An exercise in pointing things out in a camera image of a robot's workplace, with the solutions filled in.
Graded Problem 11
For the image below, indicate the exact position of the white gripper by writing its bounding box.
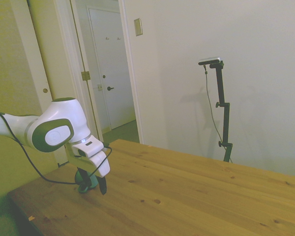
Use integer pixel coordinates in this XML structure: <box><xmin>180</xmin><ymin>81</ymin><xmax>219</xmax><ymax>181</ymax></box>
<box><xmin>64</xmin><ymin>142</ymin><xmax>111</xmax><ymax>196</ymax></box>

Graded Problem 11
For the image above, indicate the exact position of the teal enamel mug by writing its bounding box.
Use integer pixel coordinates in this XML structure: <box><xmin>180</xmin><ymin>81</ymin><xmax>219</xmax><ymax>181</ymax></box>
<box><xmin>74</xmin><ymin>169</ymin><xmax>99</xmax><ymax>195</ymax></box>

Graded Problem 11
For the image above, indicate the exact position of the white hallway door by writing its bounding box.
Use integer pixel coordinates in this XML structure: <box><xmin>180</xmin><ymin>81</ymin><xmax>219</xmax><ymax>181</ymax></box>
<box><xmin>88</xmin><ymin>7</ymin><xmax>136</xmax><ymax>131</ymax></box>

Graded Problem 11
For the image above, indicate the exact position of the cream open hinged door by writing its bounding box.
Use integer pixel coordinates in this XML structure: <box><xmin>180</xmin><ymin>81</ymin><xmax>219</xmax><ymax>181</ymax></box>
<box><xmin>27</xmin><ymin>0</ymin><xmax>105</xmax><ymax>148</ymax></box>

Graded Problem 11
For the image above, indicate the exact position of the white panel with round pull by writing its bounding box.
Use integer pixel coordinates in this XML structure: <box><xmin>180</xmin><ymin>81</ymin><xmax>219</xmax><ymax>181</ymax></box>
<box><xmin>10</xmin><ymin>0</ymin><xmax>69</xmax><ymax>168</ymax></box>

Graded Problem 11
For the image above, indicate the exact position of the black camera stand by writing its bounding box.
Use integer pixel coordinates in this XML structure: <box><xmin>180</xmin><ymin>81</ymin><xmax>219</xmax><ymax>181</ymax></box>
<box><xmin>208</xmin><ymin>60</ymin><xmax>234</xmax><ymax>163</ymax></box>

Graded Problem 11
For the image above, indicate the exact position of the beige wall switch plate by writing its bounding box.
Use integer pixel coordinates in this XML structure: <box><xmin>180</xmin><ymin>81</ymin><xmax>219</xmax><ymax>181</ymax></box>
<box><xmin>133</xmin><ymin>17</ymin><xmax>144</xmax><ymax>37</ymax></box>

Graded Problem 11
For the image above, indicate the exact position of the grey camera on stand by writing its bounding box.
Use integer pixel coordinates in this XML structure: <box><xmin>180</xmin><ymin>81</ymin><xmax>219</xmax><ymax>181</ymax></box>
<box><xmin>198</xmin><ymin>56</ymin><xmax>223</xmax><ymax>66</ymax></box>

